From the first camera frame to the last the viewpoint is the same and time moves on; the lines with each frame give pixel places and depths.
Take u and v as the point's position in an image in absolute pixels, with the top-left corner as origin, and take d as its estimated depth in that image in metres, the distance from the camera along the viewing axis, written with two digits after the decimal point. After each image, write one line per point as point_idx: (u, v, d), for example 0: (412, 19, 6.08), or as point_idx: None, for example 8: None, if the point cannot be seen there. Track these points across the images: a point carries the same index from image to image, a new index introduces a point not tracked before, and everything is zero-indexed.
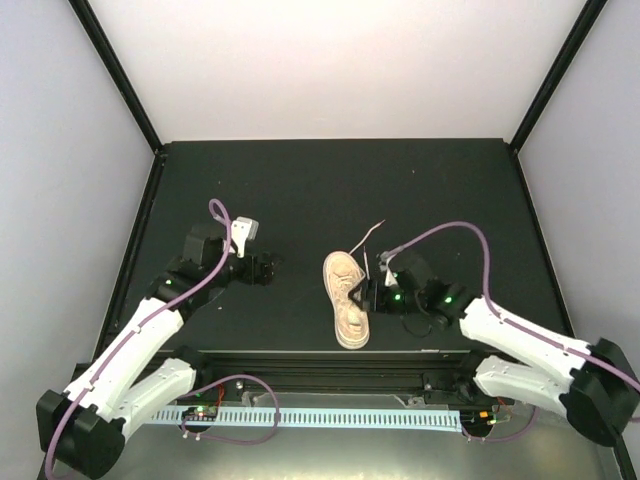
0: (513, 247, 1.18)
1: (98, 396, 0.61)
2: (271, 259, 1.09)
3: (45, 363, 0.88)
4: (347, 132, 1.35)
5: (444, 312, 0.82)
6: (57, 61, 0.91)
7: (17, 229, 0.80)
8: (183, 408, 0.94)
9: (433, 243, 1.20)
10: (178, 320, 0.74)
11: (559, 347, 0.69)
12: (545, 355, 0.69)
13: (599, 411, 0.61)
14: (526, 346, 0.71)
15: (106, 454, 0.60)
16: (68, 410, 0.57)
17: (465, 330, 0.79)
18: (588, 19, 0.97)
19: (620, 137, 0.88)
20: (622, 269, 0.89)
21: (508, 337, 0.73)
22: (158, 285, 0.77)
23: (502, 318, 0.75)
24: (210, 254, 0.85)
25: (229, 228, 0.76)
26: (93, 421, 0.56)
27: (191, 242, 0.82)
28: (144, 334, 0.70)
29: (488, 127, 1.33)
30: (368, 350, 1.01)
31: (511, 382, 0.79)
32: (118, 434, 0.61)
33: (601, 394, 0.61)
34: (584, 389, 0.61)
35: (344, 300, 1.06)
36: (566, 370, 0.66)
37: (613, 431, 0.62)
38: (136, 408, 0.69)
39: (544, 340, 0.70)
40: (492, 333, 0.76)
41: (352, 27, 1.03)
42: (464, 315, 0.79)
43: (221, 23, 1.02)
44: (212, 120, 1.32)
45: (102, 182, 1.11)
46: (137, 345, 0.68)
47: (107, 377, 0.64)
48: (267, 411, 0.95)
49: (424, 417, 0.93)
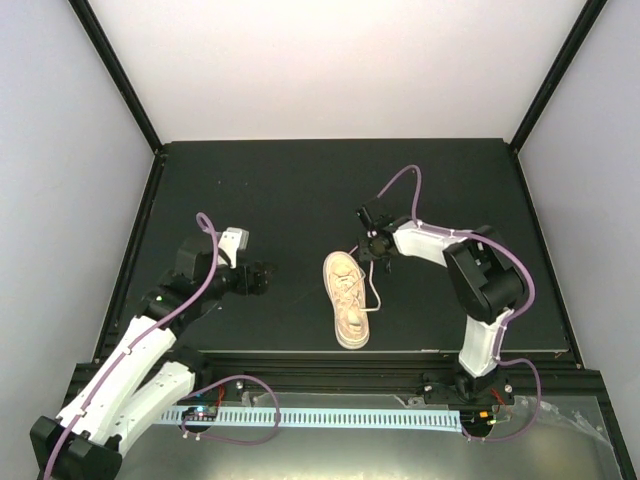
0: (515, 247, 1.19)
1: (90, 421, 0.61)
2: (263, 269, 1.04)
3: (45, 362, 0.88)
4: (348, 132, 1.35)
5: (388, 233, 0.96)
6: (56, 59, 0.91)
7: (17, 229, 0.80)
8: (183, 408, 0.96)
9: (399, 189, 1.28)
10: (170, 338, 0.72)
11: (447, 234, 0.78)
12: (439, 242, 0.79)
13: (465, 275, 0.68)
14: (429, 239, 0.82)
15: (104, 473, 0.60)
16: (62, 435, 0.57)
17: (400, 247, 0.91)
18: (588, 19, 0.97)
19: (621, 136, 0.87)
20: (623, 267, 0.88)
21: (419, 236, 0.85)
22: (148, 300, 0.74)
23: (420, 226, 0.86)
24: (203, 270, 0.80)
25: (217, 242, 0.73)
26: (86, 448, 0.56)
27: (181, 257, 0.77)
28: (135, 355, 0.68)
29: (488, 127, 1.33)
30: (368, 350, 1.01)
31: (469, 340, 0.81)
32: (115, 454, 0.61)
33: (470, 262, 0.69)
34: (450, 254, 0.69)
35: (344, 300, 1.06)
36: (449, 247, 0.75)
37: (485, 300, 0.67)
38: (133, 422, 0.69)
39: (439, 231, 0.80)
40: (412, 240, 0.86)
41: (352, 26, 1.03)
42: (397, 230, 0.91)
43: (221, 23, 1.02)
44: (212, 121, 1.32)
45: (101, 181, 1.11)
46: (127, 367, 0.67)
47: (99, 401, 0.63)
48: (266, 410, 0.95)
49: (424, 417, 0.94)
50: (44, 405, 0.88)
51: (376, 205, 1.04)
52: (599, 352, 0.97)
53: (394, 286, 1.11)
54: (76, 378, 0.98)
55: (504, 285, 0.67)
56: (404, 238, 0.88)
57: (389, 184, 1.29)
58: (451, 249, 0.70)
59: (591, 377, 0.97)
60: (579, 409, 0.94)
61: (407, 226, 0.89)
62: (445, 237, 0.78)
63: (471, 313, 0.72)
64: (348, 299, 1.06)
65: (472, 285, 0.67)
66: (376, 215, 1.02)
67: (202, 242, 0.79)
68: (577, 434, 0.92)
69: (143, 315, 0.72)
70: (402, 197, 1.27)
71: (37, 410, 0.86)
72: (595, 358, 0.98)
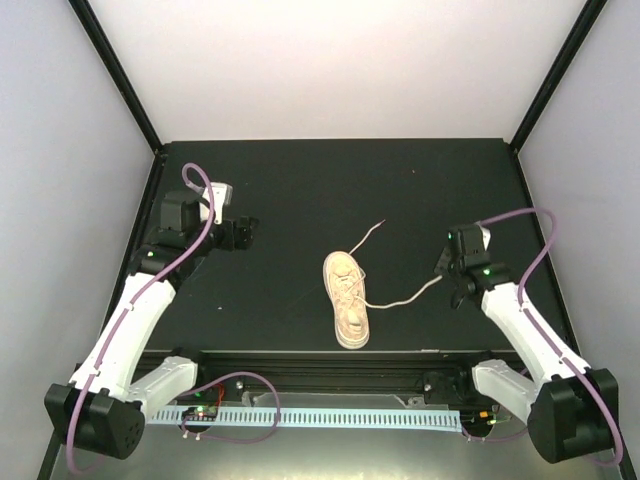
0: (514, 247, 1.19)
1: (106, 380, 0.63)
2: (249, 225, 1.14)
3: (44, 361, 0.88)
4: (349, 132, 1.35)
5: (478, 282, 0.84)
6: (56, 58, 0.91)
7: (17, 228, 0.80)
8: (183, 408, 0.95)
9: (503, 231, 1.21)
10: (170, 291, 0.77)
11: (557, 353, 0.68)
12: (540, 351, 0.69)
13: (555, 425, 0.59)
14: (530, 336, 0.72)
15: (129, 433, 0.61)
16: (80, 398, 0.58)
17: (484, 303, 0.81)
18: (588, 20, 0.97)
19: (620, 136, 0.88)
20: (623, 268, 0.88)
21: (521, 322, 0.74)
22: (140, 259, 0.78)
23: (523, 307, 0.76)
24: (189, 221, 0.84)
25: (212, 195, 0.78)
26: (107, 403, 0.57)
27: (166, 210, 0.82)
28: (138, 309, 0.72)
29: (489, 127, 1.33)
30: (369, 350, 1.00)
31: (498, 380, 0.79)
32: (135, 412, 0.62)
33: (571, 413, 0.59)
34: (553, 396, 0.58)
35: (344, 300, 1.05)
36: (550, 372, 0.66)
37: (561, 450, 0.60)
38: (149, 394, 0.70)
39: (546, 340, 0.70)
40: (506, 314, 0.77)
41: (354, 26, 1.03)
42: (491, 290, 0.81)
43: (221, 23, 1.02)
44: (214, 121, 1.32)
45: (102, 181, 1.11)
46: (132, 323, 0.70)
47: (112, 359, 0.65)
48: (266, 411, 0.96)
49: (424, 417, 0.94)
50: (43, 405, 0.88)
51: (476, 235, 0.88)
52: (599, 353, 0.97)
53: (394, 286, 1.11)
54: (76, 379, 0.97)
55: (582, 437, 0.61)
56: (498, 305, 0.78)
57: (389, 184, 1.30)
58: (556, 392, 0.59)
59: None
60: None
61: (508, 296, 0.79)
62: (550, 351, 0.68)
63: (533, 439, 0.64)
64: (348, 299, 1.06)
65: (558, 436, 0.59)
66: (471, 251, 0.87)
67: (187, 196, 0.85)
68: None
69: (138, 273, 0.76)
70: (402, 198, 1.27)
71: (36, 410, 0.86)
72: (595, 359, 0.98)
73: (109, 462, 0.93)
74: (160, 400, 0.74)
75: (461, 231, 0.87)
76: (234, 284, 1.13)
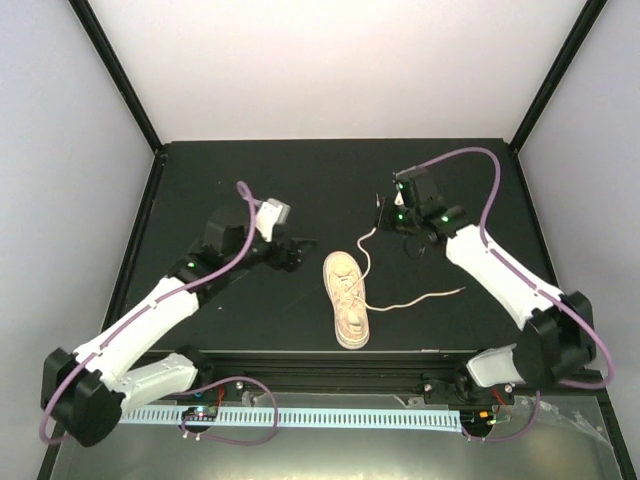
0: (501, 206, 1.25)
1: (104, 363, 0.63)
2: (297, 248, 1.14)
3: (45, 361, 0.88)
4: (349, 131, 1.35)
5: (438, 230, 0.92)
6: (56, 58, 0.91)
7: (17, 229, 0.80)
8: (183, 408, 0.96)
9: (497, 205, 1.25)
10: (193, 304, 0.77)
11: (531, 286, 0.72)
12: (514, 289, 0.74)
13: (546, 345, 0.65)
14: (500, 272, 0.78)
15: (102, 422, 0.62)
16: (72, 375, 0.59)
17: (450, 253, 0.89)
18: (588, 19, 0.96)
19: (621, 135, 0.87)
20: (623, 267, 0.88)
21: (488, 263, 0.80)
22: (179, 266, 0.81)
23: (488, 248, 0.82)
24: (232, 241, 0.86)
25: (253, 222, 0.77)
26: (94, 387, 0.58)
27: (211, 230, 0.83)
28: (160, 310, 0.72)
29: (489, 127, 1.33)
30: (370, 350, 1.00)
31: (487, 358, 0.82)
32: (115, 404, 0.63)
33: (554, 337, 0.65)
34: (537, 328, 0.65)
35: (344, 300, 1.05)
36: (528, 306, 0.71)
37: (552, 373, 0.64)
38: (136, 389, 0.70)
39: (519, 275, 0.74)
40: (479, 262, 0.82)
41: (355, 25, 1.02)
42: (454, 235, 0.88)
43: (221, 23, 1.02)
44: (213, 121, 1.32)
45: (101, 180, 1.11)
46: (150, 320, 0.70)
47: (118, 344, 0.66)
48: (265, 411, 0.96)
49: (424, 417, 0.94)
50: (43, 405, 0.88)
51: (426, 183, 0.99)
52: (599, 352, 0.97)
53: (395, 286, 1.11)
54: None
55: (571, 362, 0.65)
56: (456, 244, 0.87)
57: (388, 183, 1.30)
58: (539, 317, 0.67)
59: (591, 377, 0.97)
60: (579, 409, 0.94)
61: (473, 242, 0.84)
62: (523, 285, 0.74)
63: (528, 374, 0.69)
64: (348, 299, 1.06)
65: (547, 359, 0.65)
66: (425, 198, 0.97)
67: (234, 218, 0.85)
68: (576, 434, 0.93)
69: (173, 278, 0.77)
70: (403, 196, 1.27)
71: (37, 410, 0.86)
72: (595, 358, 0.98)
73: (108, 463, 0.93)
74: (147, 396, 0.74)
75: (412, 182, 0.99)
76: (235, 284, 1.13)
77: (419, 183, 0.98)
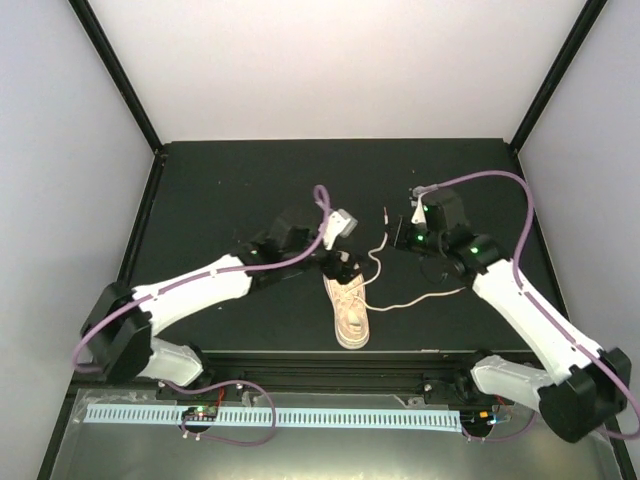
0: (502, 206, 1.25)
1: (155, 307, 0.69)
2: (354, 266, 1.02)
3: (46, 361, 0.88)
4: (349, 131, 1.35)
5: (465, 261, 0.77)
6: (56, 59, 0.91)
7: (17, 229, 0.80)
8: (183, 408, 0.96)
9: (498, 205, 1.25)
10: (245, 287, 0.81)
11: (569, 340, 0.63)
12: (551, 343, 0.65)
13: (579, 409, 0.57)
14: (533, 319, 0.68)
15: (133, 362, 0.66)
16: (122, 308, 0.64)
17: (478, 285, 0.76)
18: (589, 18, 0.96)
19: (621, 134, 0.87)
20: (624, 267, 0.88)
21: (522, 307, 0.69)
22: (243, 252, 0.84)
23: (523, 290, 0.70)
24: (293, 239, 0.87)
25: (326, 216, 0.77)
26: (139, 326, 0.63)
27: (278, 224, 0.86)
28: (217, 280, 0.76)
29: (489, 127, 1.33)
30: (368, 350, 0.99)
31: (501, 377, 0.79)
32: (147, 351, 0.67)
33: (590, 400, 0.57)
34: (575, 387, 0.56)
35: (344, 300, 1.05)
36: (566, 365, 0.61)
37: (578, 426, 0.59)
38: (160, 355, 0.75)
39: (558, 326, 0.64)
40: (510, 304, 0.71)
41: (355, 26, 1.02)
42: (486, 272, 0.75)
43: (221, 24, 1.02)
44: (213, 121, 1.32)
45: (102, 180, 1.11)
46: (207, 286, 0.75)
47: (172, 296, 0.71)
48: (263, 411, 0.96)
49: (424, 417, 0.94)
50: (43, 405, 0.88)
51: (456, 206, 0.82)
52: None
53: (394, 286, 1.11)
54: (76, 379, 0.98)
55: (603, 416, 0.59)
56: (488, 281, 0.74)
57: (388, 183, 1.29)
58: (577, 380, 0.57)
59: None
60: None
61: (504, 279, 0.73)
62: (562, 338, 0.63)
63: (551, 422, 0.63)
64: (349, 299, 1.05)
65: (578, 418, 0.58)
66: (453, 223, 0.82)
67: (303, 214, 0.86)
68: None
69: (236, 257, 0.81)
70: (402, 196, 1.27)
71: (37, 410, 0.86)
72: None
73: (108, 463, 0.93)
74: (156, 368, 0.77)
75: (439, 205, 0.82)
76: None
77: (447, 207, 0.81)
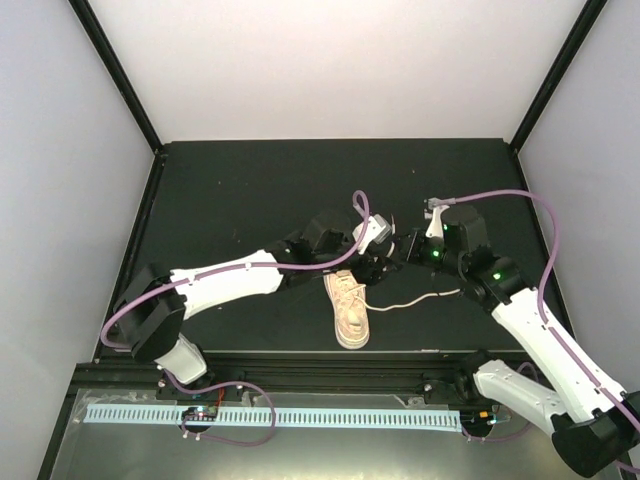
0: (501, 208, 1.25)
1: (190, 292, 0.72)
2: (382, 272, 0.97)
3: (46, 360, 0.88)
4: (349, 131, 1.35)
5: (487, 287, 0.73)
6: (56, 59, 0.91)
7: (17, 229, 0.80)
8: (183, 408, 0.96)
9: (497, 206, 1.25)
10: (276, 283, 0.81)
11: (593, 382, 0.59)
12: (573, 381, 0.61)
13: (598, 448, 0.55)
14: (554, 355, 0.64)
15: (159, 345, 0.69)
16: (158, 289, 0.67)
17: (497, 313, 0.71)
18: (589, 19, 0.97)
19: (621, 134, 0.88)
20: (623, 267, 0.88)
21: (545, 341, 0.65)
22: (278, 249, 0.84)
23: (546, 325, 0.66)
24: (327, 242, 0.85)
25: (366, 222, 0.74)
26: (175, 307, 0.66)
27: (313, 225, 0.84)
28: (249, 273, 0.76)
29: (489, 127, 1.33)
30: (369, 350, 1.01)
31: (508, 392, 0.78)
32: (175, 336, 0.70)
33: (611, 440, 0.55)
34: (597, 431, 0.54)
35: (344, 300, 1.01)
36: (588, 406, 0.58)
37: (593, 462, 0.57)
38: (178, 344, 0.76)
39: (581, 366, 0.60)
40: (531, 337, 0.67)
41: (355, 26, 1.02)
42: (509, 302, 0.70)
43: (221, 23, 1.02)
44: (213, 121, 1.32)
45: (102, 180, 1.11)
46: (239, 278, 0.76)
47: (206, 284, 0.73)
48: (263, 411, 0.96)
49: (424, 417, 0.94)
50: (43, 405, 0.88)
51: (479, 226, 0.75)
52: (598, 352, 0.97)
53: (395, 286, 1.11)
54: (76, 379, 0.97)
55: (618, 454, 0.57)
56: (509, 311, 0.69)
57: (388, 183, 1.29)
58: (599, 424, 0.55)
59: None
60: None
61: (527, 310, 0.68)
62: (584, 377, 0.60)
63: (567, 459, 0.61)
64: (348, 299, 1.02)
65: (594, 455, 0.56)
66: (475, 246, 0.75)
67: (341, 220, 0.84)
68: None
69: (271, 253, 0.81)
70: (402, 196, 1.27)
71: (36, 410, 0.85)
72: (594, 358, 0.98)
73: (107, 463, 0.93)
74: (168, 360, 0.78)
75: (462, 226, 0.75)
76: None
77: (470, 228, 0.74)
